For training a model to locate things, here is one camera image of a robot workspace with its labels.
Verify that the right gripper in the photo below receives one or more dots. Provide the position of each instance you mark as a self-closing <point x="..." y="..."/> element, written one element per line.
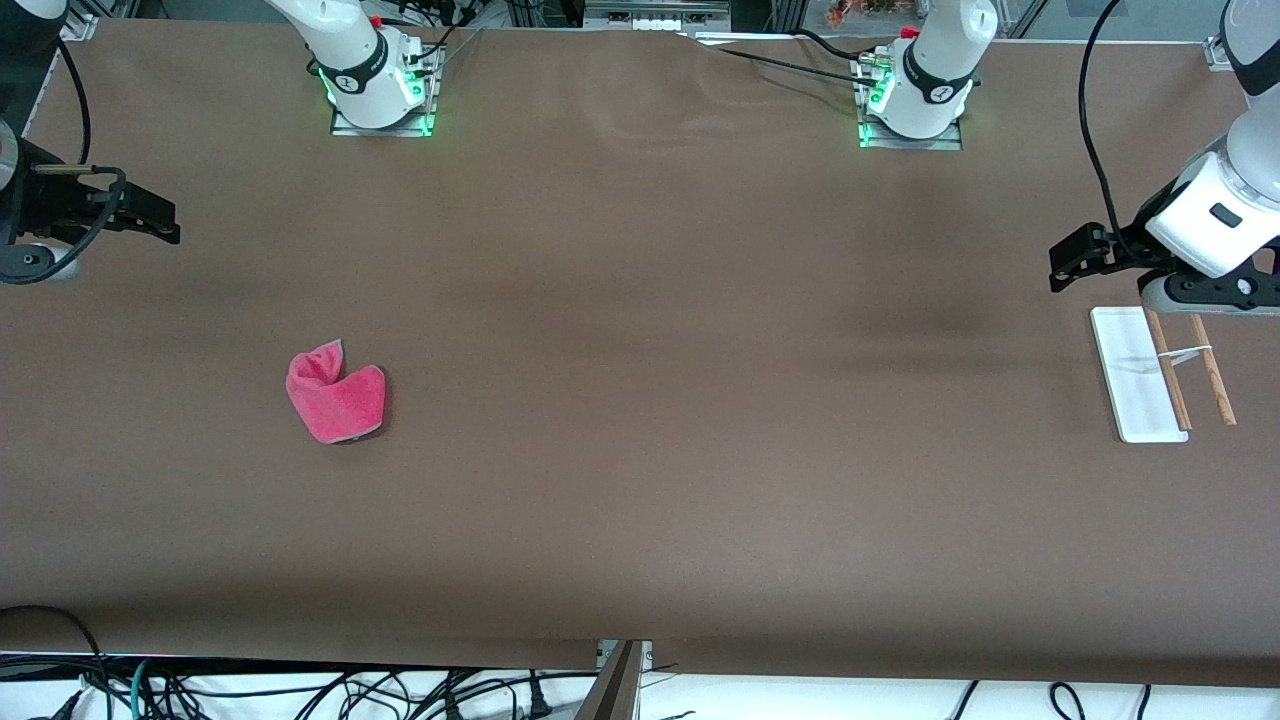
<point x="42" y="208"/>

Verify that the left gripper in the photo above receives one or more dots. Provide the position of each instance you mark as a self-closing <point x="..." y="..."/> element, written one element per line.
<point x="1128" y="252"/>

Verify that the pink towel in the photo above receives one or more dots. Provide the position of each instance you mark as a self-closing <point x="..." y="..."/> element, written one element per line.
<point x="335" y="395"/>

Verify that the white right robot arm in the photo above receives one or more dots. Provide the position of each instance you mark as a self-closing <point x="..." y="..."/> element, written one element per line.
<point x="350" y="60"/>

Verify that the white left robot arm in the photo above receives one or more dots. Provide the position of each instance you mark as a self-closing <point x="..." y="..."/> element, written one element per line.
<point x="935" y="70"/>

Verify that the white rectangular tray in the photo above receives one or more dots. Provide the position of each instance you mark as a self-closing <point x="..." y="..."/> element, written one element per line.
<point x="1140" y="390"/>

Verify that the orange background object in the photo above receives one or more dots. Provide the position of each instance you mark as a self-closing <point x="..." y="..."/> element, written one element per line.
<point x="862" y="10"/>

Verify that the white power strip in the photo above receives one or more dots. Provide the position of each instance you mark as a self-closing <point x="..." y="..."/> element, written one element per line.
<point x="655" y="18"/>

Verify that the black power plug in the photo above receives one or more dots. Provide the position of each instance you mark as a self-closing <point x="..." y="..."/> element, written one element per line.
<point x="538" y="702"/>

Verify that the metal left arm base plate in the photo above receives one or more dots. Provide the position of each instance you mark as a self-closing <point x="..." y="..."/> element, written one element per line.
<point x="948" y="143"/>

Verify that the metal table corner bracket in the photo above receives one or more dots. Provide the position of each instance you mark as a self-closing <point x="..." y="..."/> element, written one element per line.
<point x="1217" y="52"/>
<point x="78" y="26"/>

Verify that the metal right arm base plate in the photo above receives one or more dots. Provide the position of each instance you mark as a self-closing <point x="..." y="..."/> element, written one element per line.
<point x="345" y="128"/>

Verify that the aluminium frame beam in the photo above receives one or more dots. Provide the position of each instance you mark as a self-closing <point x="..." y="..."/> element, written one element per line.
<point x="612" y="690"/>

